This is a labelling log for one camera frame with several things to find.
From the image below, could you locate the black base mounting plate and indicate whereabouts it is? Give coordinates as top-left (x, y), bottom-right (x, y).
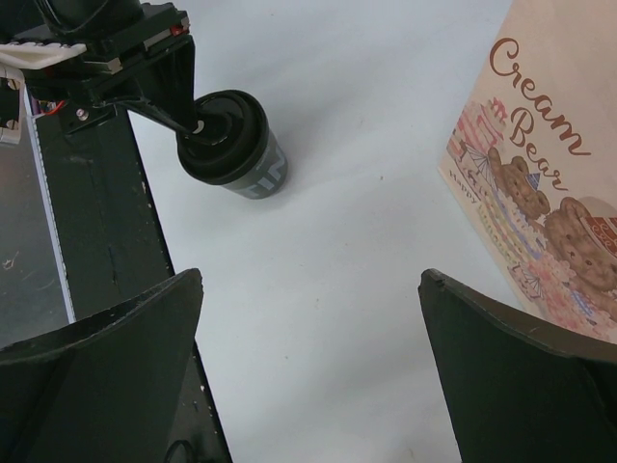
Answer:
top-left (33, 105), bottom-right (232, 463)

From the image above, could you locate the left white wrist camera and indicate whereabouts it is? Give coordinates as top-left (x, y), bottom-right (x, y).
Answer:
top-left (0, 40), bottom-right (88, 146)

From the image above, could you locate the black coffee cup lid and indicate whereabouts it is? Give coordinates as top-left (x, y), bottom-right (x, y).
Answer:
top-left (176, 90), bottom-right (269, 186)

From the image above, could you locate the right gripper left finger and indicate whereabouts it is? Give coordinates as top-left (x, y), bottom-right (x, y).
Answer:
top-left (1, 269), bottom-right (202, 462)

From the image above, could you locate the paper takeout bag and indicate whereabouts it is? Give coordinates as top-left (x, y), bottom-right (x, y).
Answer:
top-left (439, 1), bottom-right (616, 342)

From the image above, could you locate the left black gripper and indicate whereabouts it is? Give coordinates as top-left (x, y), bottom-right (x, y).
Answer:
top-left (18, 1), bottom-right (198, 136)

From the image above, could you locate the dark translucent coffee cup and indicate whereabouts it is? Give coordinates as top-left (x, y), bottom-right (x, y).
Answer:
top-left (225, 131), bottom-right (289, 200)

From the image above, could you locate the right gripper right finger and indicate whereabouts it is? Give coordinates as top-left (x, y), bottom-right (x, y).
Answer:
top-left (418, 269), bottom-right (616, 462)

